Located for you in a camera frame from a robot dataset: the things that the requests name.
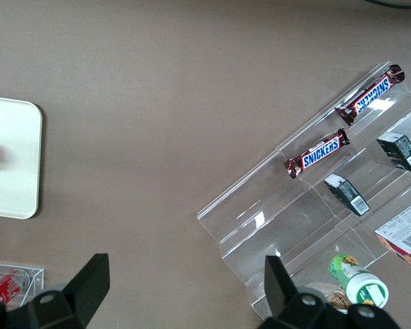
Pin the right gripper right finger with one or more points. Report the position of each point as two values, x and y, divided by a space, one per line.
277 288

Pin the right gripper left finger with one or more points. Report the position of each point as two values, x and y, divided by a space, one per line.
85 288

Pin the cream plastic tray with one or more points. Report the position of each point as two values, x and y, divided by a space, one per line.
13 178

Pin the brown woven snack item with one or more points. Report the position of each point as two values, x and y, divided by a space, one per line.
339 300

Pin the clear acrylic stepped display shelf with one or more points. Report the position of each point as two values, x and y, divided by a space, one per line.
260 219

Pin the red cola can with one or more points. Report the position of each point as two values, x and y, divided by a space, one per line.
7 288

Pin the green bottle with white cap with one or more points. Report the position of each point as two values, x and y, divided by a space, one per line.
358 281

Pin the small black carton box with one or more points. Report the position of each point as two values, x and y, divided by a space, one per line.
346 193
399 152

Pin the white and red snack box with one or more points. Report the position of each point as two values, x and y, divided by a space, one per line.
405 233

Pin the Snickers chocolate bar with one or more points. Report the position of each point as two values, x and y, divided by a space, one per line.
371 95
320 153

